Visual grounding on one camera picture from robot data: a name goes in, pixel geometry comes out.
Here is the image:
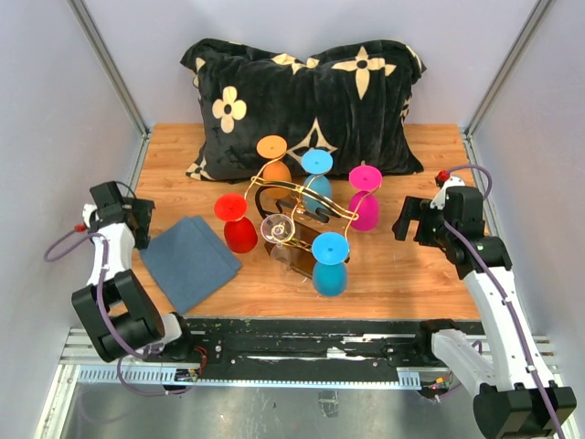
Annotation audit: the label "magenta plastic wine glass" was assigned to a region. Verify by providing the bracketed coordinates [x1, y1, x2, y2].
[348, 165, 383, 232]

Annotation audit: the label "blue cloth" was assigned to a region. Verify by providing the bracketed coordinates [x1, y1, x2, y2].
[139, 216, 242, 315]

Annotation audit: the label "blue wine glass front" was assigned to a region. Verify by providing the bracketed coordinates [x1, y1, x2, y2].
[312, 232, 350, 297]

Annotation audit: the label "blue wine glass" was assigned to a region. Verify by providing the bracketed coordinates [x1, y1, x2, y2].
[301, 149, 333, 198]
[312, 232, 350, 297]

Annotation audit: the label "red plastic wine glass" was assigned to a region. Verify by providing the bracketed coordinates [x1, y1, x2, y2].
[214, 193, 258, 253]

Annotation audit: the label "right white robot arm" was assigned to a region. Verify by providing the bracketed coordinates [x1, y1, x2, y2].
[392, 184, 577, 438]

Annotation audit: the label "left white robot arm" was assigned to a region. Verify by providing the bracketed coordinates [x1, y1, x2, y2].
[71, 181, 196, 362]

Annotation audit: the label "clear glass wine glass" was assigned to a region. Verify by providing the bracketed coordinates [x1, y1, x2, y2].
[261, 214, 295, 277]

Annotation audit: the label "orange plastic wine glass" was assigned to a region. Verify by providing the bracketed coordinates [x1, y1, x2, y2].
[256, 135, 292, 183]

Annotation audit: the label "black floral pillow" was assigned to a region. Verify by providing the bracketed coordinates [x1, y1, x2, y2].
[181, 38, 425, 181]

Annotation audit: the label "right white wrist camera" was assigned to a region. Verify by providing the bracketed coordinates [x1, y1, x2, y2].
[432, 170, 465, 209]

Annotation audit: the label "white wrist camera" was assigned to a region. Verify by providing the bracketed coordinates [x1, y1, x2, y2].
[432, 170, 465, 209]
[74, 204, 99, 233]

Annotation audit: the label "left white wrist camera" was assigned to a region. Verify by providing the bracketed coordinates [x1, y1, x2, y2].
[74, 204, 99, 233]

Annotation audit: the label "gold wire glass rack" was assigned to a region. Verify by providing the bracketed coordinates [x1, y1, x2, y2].
[248, 160, 357, 279]

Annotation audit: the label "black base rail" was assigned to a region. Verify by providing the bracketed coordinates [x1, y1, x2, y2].
[68, 315, 549, 390]

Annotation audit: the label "left aluminium frame post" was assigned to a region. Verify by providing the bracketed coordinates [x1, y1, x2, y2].
[66, 0, 152, 138]

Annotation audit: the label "aluminium frame post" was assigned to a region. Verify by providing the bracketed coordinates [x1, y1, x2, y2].
[66, 0, 152, 138]
[462, 0, 555, 139]

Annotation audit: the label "right aluminium frame post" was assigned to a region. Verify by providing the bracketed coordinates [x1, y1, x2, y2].
[462, 0, 555, 139]

